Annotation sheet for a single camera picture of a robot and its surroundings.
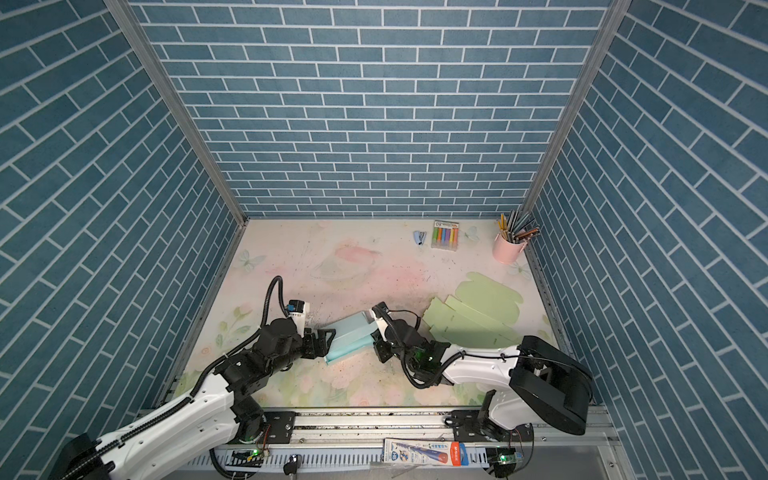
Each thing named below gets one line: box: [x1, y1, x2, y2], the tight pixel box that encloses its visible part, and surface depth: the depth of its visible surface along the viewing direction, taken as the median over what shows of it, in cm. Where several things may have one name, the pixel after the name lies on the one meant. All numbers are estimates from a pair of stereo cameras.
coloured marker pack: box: [431, 220, 459, 252], surface depth 117 cm
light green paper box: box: [422, 272, 524, 349], surface depth 96 cm
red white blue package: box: [383, 439, 469, 467], surface depth 71 cm
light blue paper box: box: [321, 311, 377, 364], surface depth 82 cm
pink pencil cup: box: [492, 234, 528, 264], surface depth 107 cm
